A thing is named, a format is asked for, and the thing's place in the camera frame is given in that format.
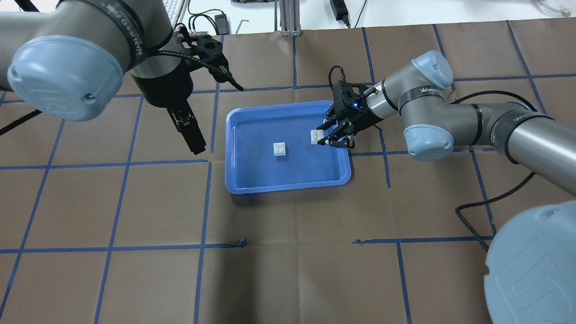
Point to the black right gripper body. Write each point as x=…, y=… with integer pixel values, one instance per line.
x=358, y=118

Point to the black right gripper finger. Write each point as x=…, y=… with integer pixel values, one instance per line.
x=340, y=137
x=329, y=123

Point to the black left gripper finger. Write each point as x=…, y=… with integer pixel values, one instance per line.
x=187, y=124

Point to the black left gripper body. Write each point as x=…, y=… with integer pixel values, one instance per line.
x=164, y=91

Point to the white block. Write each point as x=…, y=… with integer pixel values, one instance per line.
x=316, y=136
x=279, y=149

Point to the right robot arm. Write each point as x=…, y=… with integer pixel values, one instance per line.
x=531, y=259

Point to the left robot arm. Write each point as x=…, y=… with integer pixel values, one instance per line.
x=70, y=62

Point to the blue plastic tray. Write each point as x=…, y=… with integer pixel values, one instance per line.
x=250, y=166

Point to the white keyboard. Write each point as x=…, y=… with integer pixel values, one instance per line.
x=174, y=10

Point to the black power adapter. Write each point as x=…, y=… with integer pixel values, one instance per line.
x=340, y=10

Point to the aluminium frame post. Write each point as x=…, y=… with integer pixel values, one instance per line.
x=289, y=19

